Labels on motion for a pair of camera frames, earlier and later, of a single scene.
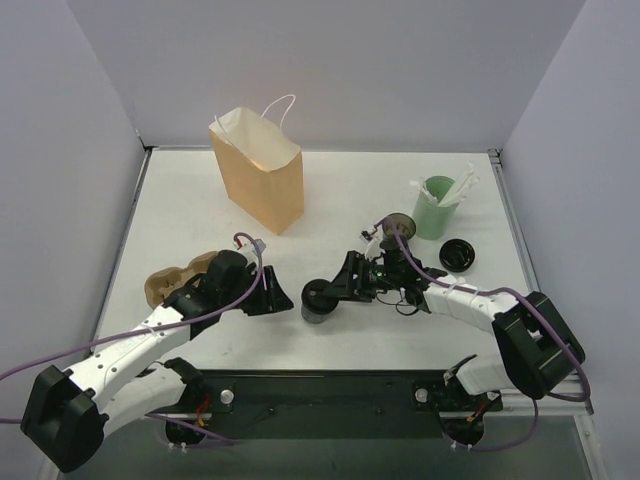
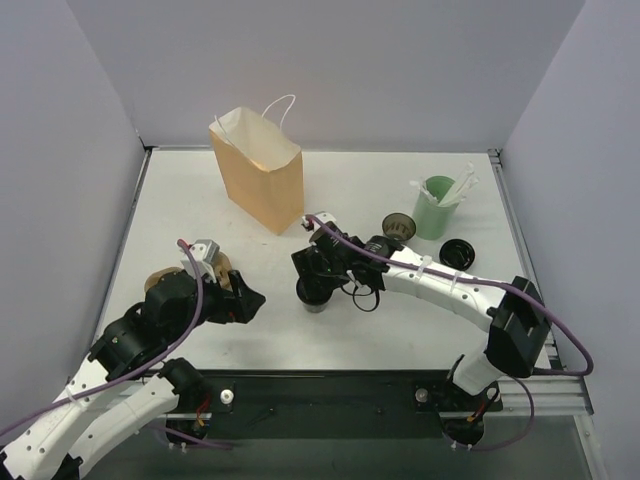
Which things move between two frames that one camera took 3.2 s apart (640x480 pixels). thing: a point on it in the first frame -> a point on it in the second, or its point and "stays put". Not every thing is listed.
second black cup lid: x=456 y=255 stays put
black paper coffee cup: x=316 y=318 -> x=314 y=299
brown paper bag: x=261 y=166 stays put
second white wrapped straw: x=428 y=195 stays put
